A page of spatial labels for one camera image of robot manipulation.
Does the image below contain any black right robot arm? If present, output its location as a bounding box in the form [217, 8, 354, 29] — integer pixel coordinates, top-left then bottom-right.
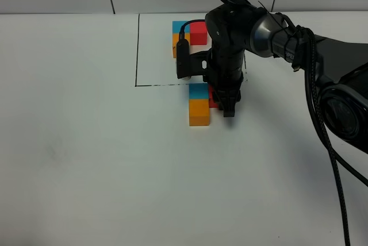
[177, 0, 367, 152]

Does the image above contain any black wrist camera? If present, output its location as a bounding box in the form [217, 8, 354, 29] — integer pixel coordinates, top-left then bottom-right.
[176, 20, 208, 79]

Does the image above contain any orange template block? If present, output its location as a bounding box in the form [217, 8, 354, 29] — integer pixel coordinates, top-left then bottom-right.
[172, 33, 190, 59]

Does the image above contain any black braided cable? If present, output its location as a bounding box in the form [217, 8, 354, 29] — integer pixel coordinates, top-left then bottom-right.
[298, 27, 368, 246]

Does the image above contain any blue template block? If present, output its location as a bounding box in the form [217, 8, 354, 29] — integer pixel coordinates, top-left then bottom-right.
[172, 21, 190, 34]

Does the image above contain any red template block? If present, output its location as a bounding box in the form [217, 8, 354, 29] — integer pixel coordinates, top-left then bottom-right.
[190, 21, 208, 45]

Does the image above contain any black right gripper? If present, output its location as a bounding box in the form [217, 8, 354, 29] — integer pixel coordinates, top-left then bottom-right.
[188, 47, 245, 117]

